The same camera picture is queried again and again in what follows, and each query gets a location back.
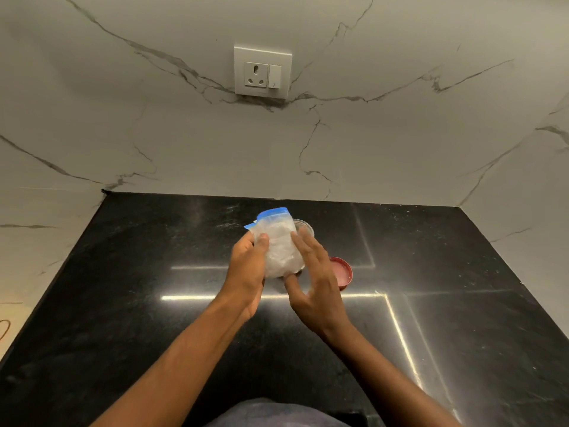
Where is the person's right hand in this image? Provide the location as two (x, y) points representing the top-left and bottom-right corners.
(284, 226), (355, 342)

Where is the person's left hand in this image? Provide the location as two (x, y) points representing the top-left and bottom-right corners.
(217, 231), (270, 324)

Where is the clear plastic bag blue top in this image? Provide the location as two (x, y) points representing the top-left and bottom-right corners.
(244, 207), (306, 279)

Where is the person's right forearm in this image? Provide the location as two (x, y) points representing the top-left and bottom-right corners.
(327, 324), (463, 427)

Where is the person's left forearm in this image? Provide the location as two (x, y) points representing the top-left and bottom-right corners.
(90, 294), (250, 427)

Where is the red jar lid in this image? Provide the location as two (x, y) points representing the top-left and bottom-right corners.
(328, 256), (354, 291)

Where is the person's grey shirt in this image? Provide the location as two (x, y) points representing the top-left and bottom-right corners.
(205, 398), (352, 427)

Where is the white wall socket with switch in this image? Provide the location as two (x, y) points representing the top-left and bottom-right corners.
(233, 45), (293, 100)

